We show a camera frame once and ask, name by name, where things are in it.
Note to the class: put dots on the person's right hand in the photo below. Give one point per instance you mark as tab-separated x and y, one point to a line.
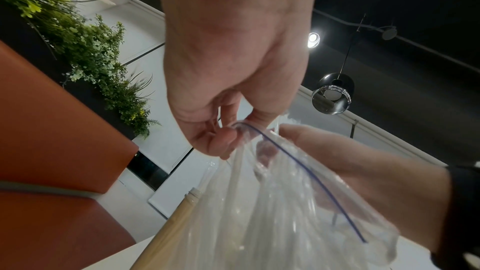
375	180

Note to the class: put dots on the person's left hand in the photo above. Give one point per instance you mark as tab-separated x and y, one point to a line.
225	40

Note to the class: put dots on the clear plastic zip bag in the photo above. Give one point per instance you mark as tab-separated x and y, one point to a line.
270	218

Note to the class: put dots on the round ceiling spotlight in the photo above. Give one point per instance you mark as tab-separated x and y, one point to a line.
313	39

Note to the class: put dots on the chrome pendant lamp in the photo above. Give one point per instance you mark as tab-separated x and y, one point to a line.
333	94

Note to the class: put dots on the green artificial plants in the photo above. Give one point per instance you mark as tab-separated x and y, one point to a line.
93	46

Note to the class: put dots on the black ceiling track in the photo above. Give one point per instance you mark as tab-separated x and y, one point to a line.
390	33

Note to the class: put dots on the light wooden stick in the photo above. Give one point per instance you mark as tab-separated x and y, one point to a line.
168	227

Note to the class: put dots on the orange upholstered bench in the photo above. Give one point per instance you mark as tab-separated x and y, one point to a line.
56	144

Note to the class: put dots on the black planter box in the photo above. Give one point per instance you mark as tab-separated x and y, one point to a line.
26	34

